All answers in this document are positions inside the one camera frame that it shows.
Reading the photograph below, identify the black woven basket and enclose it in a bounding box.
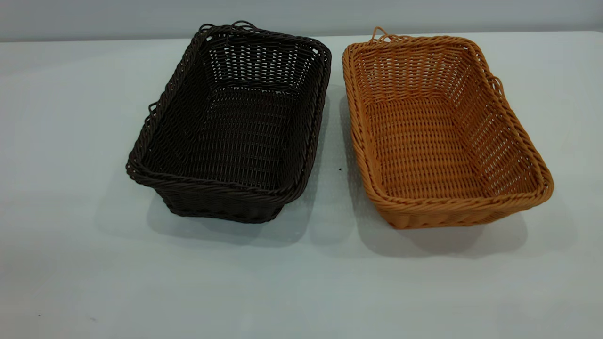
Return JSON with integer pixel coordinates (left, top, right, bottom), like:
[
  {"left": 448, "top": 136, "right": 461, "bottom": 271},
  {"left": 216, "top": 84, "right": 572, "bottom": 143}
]
[{"left": 125, "top": 20, "right": 332, "bottom": 224}]

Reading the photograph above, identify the orange woven basket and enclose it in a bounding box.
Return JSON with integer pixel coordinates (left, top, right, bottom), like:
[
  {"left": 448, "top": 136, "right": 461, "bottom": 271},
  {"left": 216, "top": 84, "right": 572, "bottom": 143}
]
[{"left": 342, "top": 27, "right": 554, "bottom": 230}]

